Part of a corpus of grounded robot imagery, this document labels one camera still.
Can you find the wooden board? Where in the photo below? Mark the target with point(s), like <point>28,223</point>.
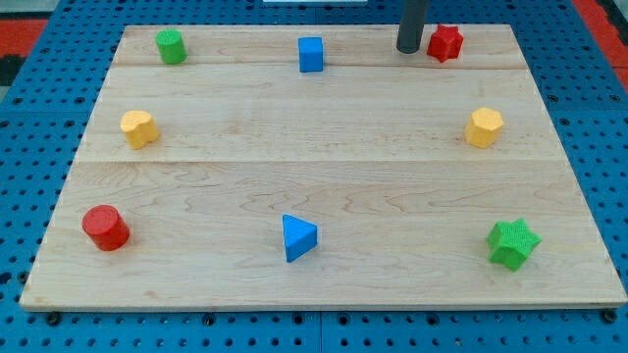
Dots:
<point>371,150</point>

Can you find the green star block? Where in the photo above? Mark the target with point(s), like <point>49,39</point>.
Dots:
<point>511,243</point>

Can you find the yellow heart block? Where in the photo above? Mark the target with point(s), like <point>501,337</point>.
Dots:
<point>139,128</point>

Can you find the yellow hexagon block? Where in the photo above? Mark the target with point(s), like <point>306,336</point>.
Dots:
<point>484,127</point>

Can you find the red star block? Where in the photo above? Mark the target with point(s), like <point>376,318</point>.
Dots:
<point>445,43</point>

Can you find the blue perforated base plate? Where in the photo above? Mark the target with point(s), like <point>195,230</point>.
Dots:
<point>50,100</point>

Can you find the blue cube block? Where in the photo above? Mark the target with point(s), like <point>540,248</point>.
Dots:
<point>311,54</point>

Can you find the green cylinder block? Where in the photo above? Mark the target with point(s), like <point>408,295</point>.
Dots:
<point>170,46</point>

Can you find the blue triangle block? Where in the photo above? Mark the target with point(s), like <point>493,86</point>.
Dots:
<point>299,237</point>

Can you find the red cylinder block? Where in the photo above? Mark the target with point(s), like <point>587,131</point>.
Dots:
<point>105,227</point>

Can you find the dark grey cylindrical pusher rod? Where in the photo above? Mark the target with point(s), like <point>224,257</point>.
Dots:
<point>410,30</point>

